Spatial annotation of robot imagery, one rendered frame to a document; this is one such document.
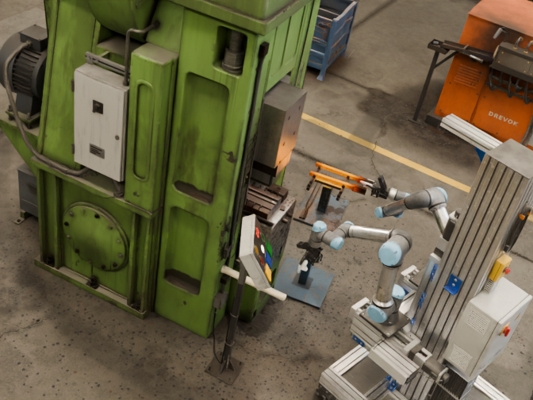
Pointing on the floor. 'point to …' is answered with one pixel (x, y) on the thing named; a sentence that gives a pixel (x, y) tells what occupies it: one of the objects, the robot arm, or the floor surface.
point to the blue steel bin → (331, 33)
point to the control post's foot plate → (224, 369)
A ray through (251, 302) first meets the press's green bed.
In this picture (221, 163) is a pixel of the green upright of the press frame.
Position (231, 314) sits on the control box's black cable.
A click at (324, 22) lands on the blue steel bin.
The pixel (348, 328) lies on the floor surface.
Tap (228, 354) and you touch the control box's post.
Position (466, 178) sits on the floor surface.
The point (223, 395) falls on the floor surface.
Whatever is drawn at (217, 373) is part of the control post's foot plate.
